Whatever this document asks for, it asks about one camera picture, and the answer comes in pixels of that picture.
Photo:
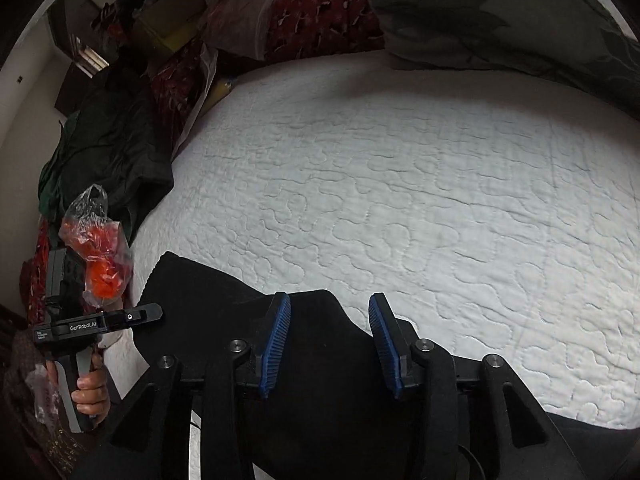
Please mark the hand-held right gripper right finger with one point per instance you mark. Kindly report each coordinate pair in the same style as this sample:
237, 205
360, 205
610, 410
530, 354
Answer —
385, 345

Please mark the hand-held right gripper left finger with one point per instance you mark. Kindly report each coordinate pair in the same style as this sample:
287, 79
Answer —
275, 345

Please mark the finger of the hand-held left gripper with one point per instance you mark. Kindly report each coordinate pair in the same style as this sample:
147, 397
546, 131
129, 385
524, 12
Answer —
135, 316

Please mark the black pants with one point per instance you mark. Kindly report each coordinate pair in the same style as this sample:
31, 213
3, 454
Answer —
325, 360

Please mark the person's left hand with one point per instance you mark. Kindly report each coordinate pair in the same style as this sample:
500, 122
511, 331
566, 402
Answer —
92, 395

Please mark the red patterned cloth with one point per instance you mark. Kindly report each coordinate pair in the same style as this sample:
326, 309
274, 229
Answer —
37, 280
175, 85

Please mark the orange item in clear bag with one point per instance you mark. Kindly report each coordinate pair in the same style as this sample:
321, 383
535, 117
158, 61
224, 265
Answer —
100, 250

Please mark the white quilted bedspread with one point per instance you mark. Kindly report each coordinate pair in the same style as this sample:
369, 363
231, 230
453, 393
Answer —
400, 185

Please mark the dark green cloth pile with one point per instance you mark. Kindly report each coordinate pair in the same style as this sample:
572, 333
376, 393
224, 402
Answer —
115, 145

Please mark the window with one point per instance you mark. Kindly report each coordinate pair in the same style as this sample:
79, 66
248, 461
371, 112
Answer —
90, 55

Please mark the cardboard box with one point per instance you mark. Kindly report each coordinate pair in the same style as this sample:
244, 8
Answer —
165, 20

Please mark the red cloth in plastic bag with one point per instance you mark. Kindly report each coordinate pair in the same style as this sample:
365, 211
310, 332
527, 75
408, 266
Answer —
320, 10

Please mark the grey floral pillow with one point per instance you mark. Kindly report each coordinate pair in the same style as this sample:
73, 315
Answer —
500, 10

